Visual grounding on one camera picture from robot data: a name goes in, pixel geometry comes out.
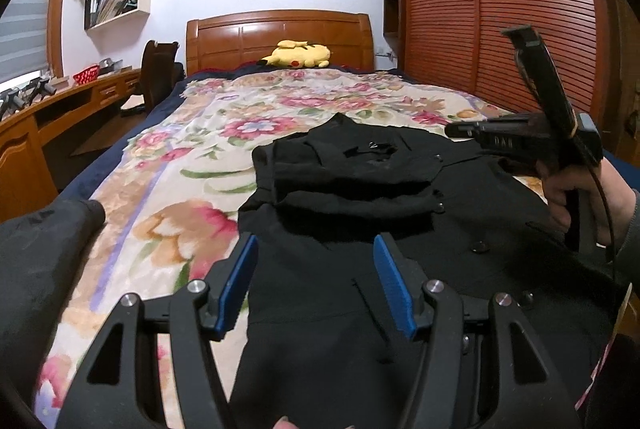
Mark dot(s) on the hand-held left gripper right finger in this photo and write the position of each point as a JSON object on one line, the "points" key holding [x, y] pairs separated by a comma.
{"points": [[392, 289]]}

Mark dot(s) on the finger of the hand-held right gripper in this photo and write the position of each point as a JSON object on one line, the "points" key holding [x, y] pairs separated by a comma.
{"points": [[462, 130]]}

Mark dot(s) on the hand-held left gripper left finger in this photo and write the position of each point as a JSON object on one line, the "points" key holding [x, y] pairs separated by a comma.
{"points": [[240, 279]]}

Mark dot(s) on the black coat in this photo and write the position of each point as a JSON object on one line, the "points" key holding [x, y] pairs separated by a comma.
{"points": [[350, 189]]}

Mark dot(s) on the person's right forearm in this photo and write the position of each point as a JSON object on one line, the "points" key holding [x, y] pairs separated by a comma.
{"points": [[631, 234]]}

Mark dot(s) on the person's right hand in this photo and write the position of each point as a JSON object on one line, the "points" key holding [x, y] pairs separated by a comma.
{"points": [[555, 199]]}

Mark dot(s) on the wooden slatted wardrobe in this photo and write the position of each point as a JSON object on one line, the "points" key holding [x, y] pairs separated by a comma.
{"points": [[450, 9]]}

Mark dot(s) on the floral blanket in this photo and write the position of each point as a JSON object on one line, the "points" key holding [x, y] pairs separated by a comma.
{"points": [[200, 144]]}

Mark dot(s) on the yellow plush toy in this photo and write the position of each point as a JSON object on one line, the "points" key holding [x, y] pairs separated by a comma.
{"points": [[300, 55]]}

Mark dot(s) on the dark cloth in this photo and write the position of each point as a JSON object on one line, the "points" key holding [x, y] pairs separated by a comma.
{"points": [[40, 284]]}

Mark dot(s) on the dark brown chair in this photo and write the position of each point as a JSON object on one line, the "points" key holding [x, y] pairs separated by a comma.
{"points": [[160, 69]]}

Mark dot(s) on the wooden bed headboard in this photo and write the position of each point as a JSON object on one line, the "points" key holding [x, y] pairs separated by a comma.
{"points": [[240, 39]]}

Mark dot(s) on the silver metal container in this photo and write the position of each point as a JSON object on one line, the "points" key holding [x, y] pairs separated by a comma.
{"points": [[111, 65]]}

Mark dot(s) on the wooden desk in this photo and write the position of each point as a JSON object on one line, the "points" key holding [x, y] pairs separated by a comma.
{"points": [[20, 159]]}

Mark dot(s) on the red basket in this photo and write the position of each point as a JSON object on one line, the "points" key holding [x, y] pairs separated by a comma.
{"points": [[87, 75]]}

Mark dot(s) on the black tabletop device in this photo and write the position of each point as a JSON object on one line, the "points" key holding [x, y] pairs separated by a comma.
{"points": [[40, 88], [10, 103]]}

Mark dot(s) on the grey window blind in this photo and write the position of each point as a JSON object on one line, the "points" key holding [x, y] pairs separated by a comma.
{"points": [[25, 24]]}

